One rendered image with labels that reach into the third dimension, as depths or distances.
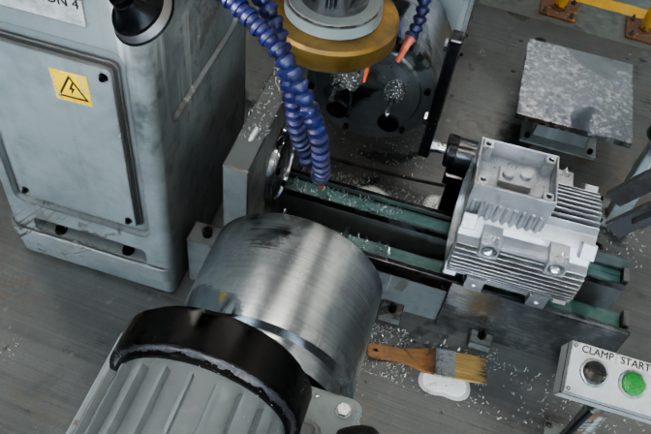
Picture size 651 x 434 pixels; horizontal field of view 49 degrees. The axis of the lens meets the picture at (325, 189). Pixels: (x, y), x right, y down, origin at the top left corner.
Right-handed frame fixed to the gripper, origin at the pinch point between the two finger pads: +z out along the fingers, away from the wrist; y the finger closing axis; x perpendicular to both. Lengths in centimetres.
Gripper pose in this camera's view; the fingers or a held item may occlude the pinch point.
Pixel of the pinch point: (632, 204)
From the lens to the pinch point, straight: 105.6
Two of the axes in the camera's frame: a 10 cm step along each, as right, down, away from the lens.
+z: -5.6, 4.2, 7.1
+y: -2.8, 7.1, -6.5
